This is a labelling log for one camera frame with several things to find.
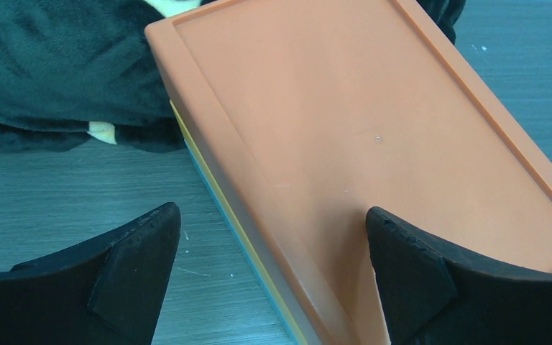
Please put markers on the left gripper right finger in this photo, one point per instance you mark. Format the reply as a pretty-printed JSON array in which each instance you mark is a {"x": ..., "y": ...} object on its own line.
[{"x": 433, "y": 291}]

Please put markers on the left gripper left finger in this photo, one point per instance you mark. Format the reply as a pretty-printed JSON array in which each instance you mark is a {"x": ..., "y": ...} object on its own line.
[{"x": 105, "y": 290}]

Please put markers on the orange drawer organizer box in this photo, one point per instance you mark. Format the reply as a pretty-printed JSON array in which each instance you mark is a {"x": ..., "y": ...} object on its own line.
[{"x": 303, "y": 115}]

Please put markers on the black floral plush blanket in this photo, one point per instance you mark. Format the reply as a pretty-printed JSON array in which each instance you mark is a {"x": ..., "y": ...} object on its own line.
[{"x": 71, "y": 71}]

